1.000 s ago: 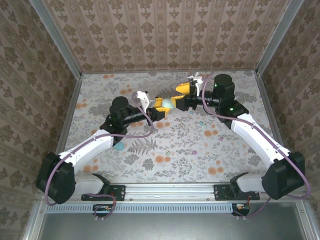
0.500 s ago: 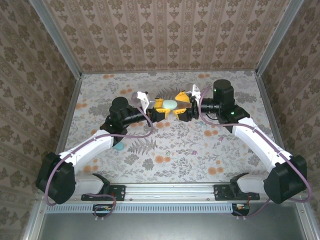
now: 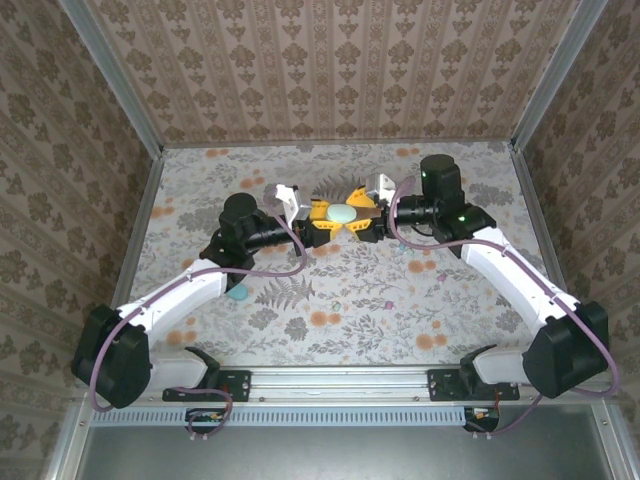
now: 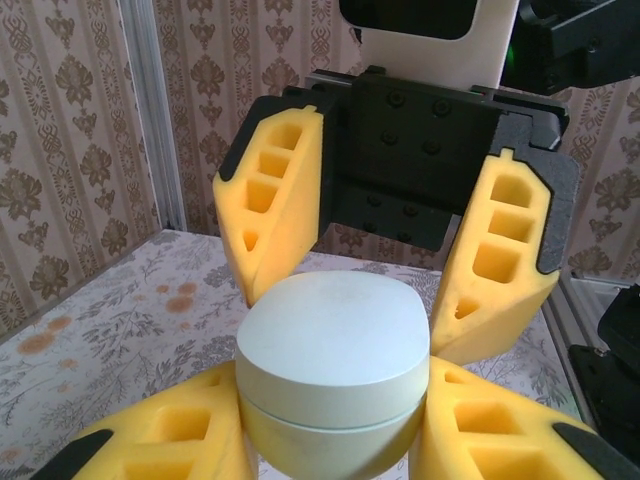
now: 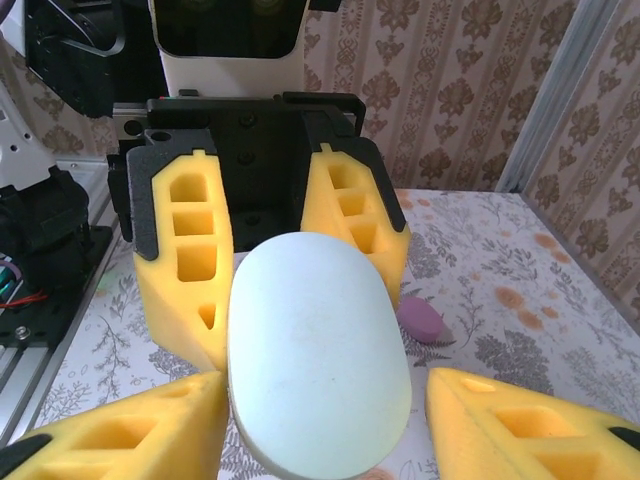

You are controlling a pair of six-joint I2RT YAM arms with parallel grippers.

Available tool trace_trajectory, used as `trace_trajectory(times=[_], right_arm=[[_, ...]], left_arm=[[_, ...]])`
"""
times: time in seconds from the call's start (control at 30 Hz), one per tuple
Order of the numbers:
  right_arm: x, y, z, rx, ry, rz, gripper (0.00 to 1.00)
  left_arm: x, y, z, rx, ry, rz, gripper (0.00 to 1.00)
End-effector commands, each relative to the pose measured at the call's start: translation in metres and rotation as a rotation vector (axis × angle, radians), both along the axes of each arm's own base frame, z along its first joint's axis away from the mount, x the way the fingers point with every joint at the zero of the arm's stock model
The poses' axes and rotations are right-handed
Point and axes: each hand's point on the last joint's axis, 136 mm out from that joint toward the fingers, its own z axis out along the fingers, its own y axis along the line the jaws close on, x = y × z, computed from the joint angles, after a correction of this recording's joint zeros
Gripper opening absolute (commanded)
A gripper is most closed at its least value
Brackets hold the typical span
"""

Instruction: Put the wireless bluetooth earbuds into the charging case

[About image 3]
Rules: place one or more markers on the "mint green earbud charging case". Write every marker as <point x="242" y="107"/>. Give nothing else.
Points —
<point x="341" y="214"/>

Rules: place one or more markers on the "blue earbud charging case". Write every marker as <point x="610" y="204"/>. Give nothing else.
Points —
<point x="239" y="294"/>

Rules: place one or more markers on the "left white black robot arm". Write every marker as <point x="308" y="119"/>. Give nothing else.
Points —
<point x="170" y="295"/>

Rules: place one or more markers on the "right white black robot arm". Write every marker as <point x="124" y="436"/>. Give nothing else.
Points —
<point x="520" y="280"/>

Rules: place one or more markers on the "floral patterned table cover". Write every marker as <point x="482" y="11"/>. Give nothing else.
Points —
<point x="350" y="325"/>

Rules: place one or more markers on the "left black connector box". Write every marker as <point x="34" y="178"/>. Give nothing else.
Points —
<point x="205" y="422"/>

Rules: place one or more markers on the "black connector box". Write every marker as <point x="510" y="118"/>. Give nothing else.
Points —
<point x="487" y="422"/>
<point x="205" y="422"/>

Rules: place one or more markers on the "grey metal panel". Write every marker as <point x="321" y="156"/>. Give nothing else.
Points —
<point x="325" y="455"/>

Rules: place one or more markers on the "right black connector box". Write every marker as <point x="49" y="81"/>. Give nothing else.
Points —
<point x="487" y="422"/>

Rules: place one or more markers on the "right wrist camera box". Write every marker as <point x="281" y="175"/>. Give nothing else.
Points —
<point x="382" y="185"/>

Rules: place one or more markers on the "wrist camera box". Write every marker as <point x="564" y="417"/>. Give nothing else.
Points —
<point x="292" y="197"/>
<point x="382" y="185"/>

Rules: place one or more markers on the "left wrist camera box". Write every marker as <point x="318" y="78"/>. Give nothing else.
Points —
<point x="292" y="197"/>

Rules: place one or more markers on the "aluminium rear edge rail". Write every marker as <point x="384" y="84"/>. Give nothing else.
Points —
<point x="300" y="143"/>

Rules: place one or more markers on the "left aluminium table edge rail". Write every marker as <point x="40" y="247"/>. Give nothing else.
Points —
<point x="135" y="245"/>

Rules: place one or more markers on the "aluminium table edge rail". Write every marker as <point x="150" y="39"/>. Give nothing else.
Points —
<point x="135" y="245"/>
<point x="539" y="225"/>

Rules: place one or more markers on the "right aluminium table edge rail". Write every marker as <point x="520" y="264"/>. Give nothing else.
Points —
<point x="539" y="225"/>

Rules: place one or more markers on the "right aluminium frame post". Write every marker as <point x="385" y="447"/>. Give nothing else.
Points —
<point x="555" y="75"/>

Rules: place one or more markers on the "aluminium frame post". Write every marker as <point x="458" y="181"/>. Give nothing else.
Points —
<point x="115" y="85"/>
<point x="555" y="75"/>

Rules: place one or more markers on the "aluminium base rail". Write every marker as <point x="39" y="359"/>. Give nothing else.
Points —
<point x="340" y="385"/>

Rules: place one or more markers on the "left aluminium frame post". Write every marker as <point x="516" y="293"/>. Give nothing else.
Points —
<point x="115" y="85"/>

